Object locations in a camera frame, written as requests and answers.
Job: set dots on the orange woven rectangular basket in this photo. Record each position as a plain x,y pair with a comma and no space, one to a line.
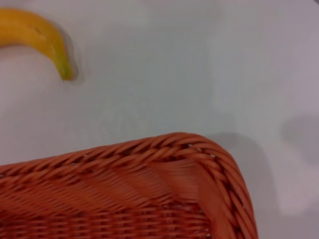
104,199

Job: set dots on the yellow banana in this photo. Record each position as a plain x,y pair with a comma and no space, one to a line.
42,35

